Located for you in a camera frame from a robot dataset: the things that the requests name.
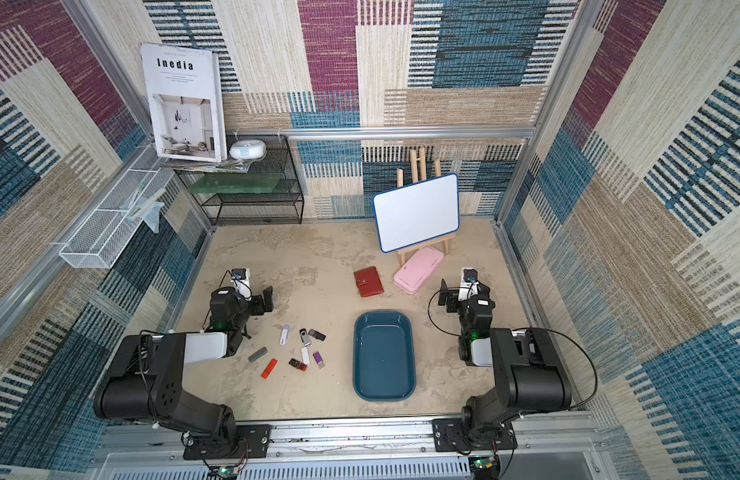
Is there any grey usb flash drive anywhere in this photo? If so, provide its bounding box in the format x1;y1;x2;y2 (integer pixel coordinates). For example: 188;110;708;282
248;347;268;363

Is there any red usb flash drive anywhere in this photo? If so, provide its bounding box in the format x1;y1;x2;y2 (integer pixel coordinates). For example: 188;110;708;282
261;359;278;379

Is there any dark red usb drive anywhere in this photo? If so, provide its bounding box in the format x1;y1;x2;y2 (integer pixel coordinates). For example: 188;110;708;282
288;358;308;371

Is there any purple usb flash drive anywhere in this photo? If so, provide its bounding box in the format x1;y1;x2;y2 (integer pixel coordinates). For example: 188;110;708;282
313;351;325;369

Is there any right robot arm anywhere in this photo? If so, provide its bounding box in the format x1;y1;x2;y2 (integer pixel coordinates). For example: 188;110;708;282
431;281;599;456

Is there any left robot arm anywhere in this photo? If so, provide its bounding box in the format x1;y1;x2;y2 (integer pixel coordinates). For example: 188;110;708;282
93;286;274;460

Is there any white blue usb drive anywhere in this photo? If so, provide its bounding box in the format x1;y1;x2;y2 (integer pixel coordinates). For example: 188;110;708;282
279;326;290;345

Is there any silver swivel usb drive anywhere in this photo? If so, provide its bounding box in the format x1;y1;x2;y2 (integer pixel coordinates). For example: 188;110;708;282
299;329;312;348

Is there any black usb flash drive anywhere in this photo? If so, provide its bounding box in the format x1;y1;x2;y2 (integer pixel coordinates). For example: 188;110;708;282
308;329;326;341

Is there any teal storage tray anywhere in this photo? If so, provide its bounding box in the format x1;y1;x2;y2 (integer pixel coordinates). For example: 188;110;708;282
353;311;417;402

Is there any pink plastic case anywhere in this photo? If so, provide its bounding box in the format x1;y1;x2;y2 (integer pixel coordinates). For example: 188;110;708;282
393;247;445;294

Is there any red leather wallet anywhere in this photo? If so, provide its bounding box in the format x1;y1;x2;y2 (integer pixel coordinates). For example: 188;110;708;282
354;266;384;298

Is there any blue framed whiteboard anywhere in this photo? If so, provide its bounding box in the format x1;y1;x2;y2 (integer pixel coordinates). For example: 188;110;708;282
372;174;461;253

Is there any green board on shelf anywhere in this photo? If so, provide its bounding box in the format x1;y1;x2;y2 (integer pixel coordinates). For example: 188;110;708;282
189;173;281;194

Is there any white round device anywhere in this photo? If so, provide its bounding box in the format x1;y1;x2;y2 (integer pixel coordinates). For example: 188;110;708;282
229;139;267;161

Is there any Inedia magazine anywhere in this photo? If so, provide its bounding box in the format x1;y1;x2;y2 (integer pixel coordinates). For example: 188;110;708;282
140;43;228;163

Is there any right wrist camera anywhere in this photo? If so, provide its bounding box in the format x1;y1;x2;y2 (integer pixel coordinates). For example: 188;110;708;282
458;267;480;301

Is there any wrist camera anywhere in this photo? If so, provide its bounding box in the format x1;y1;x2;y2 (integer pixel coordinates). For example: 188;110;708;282
230;268;253;299
458;267;480;301

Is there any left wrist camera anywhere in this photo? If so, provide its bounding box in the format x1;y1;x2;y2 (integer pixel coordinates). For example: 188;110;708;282
230;268;253;299

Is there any black wire shelf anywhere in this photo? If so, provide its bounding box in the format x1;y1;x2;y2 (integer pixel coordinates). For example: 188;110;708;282
177;135;305;227

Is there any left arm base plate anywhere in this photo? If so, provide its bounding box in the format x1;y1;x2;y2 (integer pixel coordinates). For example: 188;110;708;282
183;424;272;461

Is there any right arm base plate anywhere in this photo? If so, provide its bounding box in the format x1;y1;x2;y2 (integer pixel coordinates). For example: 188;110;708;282
431;418;518;455

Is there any white wire basket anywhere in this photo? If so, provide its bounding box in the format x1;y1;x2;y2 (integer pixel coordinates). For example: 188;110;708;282
59;169;173;269

